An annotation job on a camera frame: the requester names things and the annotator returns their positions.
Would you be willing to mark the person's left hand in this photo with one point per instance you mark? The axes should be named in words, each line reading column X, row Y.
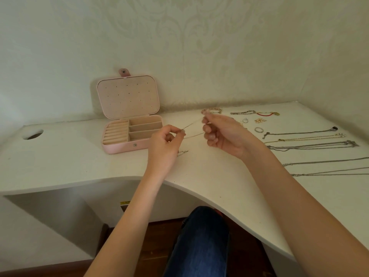
column 161, row 149

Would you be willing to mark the person's right hand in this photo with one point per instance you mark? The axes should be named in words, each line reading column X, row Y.
column 230, row 135

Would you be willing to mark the person's right little finger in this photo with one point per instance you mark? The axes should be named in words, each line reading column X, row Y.
column 214, row 143

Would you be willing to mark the person's right middle finger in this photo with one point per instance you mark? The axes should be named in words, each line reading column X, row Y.
column 210, row 129

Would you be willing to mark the person's right thumb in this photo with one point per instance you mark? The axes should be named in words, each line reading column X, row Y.
column 210, row 113

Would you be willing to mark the person's left thumb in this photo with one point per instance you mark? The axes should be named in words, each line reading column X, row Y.
column 178, row 137

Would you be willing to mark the person's right forearm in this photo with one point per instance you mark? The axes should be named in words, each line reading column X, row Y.
column 302, row 210

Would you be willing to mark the person's left forearm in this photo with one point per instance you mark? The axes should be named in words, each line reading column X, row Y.
column 129, row 225

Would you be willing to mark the gold earrings cluster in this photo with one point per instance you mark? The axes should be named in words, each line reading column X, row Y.
column 260, row 120

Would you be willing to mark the pink jewelry box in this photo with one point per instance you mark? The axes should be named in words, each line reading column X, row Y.
column 126, row 98

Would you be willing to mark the yellow label sticker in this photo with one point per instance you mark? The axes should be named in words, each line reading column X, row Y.
column 124, row 205

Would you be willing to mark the person's leg in blue jeans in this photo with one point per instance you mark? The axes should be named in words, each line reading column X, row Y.
column 199, row 245

